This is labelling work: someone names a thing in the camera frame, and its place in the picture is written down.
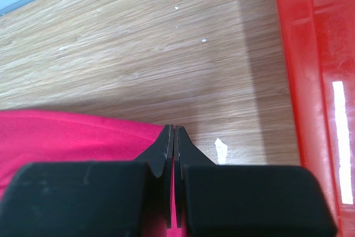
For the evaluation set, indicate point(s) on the red plastic bin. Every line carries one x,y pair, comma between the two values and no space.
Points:
318,44

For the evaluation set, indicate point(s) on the magenta t shirt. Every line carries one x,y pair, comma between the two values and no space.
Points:
32,136

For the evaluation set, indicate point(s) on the white paper scrap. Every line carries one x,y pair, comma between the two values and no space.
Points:
222,151

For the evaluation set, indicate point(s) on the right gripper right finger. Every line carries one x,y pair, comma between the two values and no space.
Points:
245,200

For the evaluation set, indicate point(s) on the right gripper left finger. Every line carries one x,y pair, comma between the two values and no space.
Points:
120,198

